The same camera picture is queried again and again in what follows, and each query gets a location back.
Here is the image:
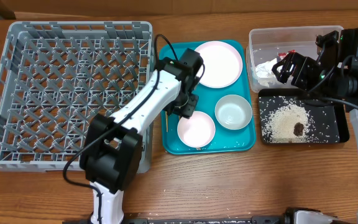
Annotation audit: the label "red snack wrapper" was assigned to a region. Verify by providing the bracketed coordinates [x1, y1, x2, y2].
[277, 50, 295, 61]

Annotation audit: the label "small white bowl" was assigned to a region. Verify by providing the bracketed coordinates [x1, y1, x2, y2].
[177, 111, 216, 148]

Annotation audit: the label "white napkin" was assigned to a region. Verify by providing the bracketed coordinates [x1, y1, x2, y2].
[255, 58, 278, 78]

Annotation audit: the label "grey bowl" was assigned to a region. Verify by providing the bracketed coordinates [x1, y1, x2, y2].
[214, 95, 253, 130]

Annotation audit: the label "rice and food scraps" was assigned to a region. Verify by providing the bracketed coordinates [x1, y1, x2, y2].
[259, 96, 340, 144]

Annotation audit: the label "large white round plate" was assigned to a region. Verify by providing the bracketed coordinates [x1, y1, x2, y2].
[195, 41, 243, 88]

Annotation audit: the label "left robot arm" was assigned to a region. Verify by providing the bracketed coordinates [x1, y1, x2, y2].
[80, 49, 204, 223]

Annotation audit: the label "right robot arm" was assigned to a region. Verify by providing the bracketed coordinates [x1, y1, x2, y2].
[272, 28, 358, 222]

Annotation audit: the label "left wooden chopstick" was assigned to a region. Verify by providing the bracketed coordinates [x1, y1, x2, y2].
[165, 111, 168, 132]

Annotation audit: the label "teal plastic serving tray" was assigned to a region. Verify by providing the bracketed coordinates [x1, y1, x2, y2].
[160, 40, 256, 155]

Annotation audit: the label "clear plastic bin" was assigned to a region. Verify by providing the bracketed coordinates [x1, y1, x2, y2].
[246, 26, 343, 93]

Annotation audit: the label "black plastic tray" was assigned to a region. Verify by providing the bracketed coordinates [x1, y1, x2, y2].
[258, 88, 350, 144]

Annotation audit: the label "grey plastic dish rack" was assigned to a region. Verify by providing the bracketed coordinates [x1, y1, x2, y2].
[0, 21, 154, 172]

